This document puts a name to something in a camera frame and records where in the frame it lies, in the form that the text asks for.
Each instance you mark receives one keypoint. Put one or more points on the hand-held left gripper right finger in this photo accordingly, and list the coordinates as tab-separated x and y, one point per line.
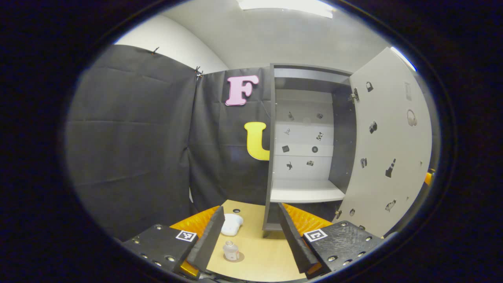
294	243

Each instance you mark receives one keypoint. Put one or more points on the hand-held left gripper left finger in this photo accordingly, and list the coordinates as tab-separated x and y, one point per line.
206	243

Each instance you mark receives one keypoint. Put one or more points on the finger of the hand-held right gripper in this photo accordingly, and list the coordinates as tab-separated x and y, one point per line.
429	177

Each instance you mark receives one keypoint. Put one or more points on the small clear bottle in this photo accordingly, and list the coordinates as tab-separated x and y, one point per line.
231	251

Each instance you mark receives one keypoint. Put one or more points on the brown round coaster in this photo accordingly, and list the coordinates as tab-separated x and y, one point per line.
241	257

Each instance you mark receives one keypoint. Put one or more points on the metal door hinge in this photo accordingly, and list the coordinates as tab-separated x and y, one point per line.
355	94
337	214

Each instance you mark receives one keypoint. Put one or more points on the white cabinet shelf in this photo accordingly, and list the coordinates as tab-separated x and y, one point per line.
306	192

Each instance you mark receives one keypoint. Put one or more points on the white plastic case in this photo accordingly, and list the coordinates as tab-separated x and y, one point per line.
232	226

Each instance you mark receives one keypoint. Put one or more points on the black backdrop cloth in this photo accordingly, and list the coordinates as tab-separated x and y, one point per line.
129	137

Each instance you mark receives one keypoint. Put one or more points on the metal cloth clip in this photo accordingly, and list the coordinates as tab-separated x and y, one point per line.
198	71
155	50

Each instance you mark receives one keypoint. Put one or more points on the long ceiling light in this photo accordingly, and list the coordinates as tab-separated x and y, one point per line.
287	6

